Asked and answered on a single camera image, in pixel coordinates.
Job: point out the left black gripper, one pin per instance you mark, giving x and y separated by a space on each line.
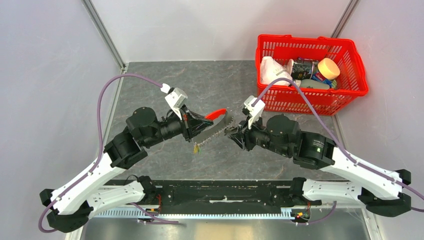
192 124

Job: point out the grey green bottle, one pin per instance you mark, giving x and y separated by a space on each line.
311 84

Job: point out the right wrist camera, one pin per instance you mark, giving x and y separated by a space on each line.
255 108

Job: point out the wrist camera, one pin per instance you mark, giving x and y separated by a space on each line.
255 108
175 99

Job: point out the grey slotted cable duct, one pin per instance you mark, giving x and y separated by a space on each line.
135 213

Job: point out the red plastic basket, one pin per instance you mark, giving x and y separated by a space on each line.
351 83

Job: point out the red black keyring holder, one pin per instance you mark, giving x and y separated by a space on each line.
221 119

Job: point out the jar with beige lid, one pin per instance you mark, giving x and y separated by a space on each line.
325 70

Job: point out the yellow tagged key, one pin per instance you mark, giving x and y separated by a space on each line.
196 149

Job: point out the white plastic bag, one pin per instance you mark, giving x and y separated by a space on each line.
269 70

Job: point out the dark can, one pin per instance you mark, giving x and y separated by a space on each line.
302 68

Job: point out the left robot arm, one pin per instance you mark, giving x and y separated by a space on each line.
71 206

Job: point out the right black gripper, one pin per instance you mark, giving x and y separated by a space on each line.
246 134

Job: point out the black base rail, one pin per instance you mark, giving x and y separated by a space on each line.
225 197

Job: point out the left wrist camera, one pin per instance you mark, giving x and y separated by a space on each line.
175 99

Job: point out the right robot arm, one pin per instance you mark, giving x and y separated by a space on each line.
379 190

